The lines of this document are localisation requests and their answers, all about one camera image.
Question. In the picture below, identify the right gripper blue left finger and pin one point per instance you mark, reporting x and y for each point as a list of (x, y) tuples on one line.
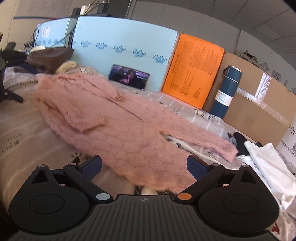
[(91, 167)]

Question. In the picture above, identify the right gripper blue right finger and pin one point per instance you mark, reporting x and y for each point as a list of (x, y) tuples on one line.
[(197, 168)]

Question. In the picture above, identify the pink knitted sweater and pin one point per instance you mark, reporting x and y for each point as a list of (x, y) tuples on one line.
[(127, 131)]

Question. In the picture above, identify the black garment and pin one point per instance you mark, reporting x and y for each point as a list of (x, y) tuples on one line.
[(238, 140)]

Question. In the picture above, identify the grey cartoon print bedsheet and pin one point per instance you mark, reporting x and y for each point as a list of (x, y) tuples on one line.
[(27, 141)]

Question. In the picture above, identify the white t-shirt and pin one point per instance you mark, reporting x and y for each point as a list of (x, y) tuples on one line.
[(271, 169)]

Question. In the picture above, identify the large brown cardboard box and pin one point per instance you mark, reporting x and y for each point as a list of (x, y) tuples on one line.
[(262, 108)]

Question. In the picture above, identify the white paper bag with QR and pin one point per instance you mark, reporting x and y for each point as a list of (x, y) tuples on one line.
[(287, 145)]

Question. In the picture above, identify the smartphone playing video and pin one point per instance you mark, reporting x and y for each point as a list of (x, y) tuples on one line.
[(128, 76)]

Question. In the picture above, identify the dark blue vacuum bottle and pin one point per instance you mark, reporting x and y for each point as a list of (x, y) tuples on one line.
[(226, 91)]

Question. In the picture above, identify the cream knitted garment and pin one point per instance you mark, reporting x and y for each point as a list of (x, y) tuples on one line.
[(65, 67)]

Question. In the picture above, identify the orange printed box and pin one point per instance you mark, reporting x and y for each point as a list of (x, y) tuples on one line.
[(193, 70)]

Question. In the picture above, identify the light blue Cabau box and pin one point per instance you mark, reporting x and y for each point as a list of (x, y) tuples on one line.
[(101, 42)]

